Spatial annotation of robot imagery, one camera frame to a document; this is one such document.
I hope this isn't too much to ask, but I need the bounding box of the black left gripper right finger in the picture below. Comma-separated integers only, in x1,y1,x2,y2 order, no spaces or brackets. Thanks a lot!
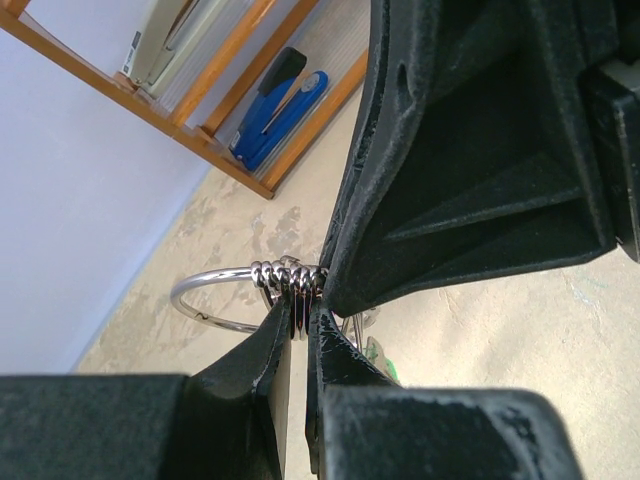
305,305,583,479

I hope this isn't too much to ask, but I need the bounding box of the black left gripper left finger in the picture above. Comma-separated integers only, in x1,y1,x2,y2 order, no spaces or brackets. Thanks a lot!
1,302,289,479

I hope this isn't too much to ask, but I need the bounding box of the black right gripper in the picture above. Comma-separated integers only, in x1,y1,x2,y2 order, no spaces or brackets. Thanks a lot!
321,1,639,316

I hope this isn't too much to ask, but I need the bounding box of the silver keyring with clips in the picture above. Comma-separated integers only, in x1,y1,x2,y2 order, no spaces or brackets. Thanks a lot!
170,256,328,340

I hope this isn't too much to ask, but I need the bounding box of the blue stapler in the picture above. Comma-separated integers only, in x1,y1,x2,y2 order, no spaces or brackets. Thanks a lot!
229,47,329,172

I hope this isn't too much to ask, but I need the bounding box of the wooden shelf rack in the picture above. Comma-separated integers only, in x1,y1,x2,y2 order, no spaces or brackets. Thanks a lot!
1,1,371,199

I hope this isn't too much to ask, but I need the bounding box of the grey stapler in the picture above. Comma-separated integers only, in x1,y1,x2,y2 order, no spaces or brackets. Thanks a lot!
120,0,251,99

